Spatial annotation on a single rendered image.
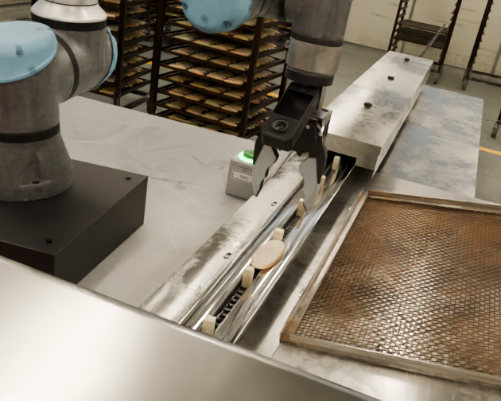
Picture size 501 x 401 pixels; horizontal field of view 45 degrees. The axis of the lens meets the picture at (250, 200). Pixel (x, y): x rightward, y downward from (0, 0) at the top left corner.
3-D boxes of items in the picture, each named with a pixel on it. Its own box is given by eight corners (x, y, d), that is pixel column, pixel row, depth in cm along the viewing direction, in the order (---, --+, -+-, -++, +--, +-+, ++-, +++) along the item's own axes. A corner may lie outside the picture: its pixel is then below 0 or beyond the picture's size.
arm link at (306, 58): (335, 49, 81) (278, 36, 84) (328, 83, 83) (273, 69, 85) (347, 43, 88) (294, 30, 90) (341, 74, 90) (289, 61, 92)
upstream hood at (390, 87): (384, 68, 248) (390, 47, 244) (429, 79, 243) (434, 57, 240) (297, 156, 139) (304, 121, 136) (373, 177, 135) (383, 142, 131)
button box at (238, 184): (234, 195, 129) (242, 146, 125) (269, 206, 127) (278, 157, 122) (219, 209, 122) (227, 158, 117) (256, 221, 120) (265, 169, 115)
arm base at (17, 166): (-51, 191, 90) (-60, 128, 85) (5, 154, 103) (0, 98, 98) (44, 208, 88) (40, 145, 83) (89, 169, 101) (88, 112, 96)
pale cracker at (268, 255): (269, 239, 101) (269, 233, 100) (290, 247, 100) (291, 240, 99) (244, 265, 92) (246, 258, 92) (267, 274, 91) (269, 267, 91)
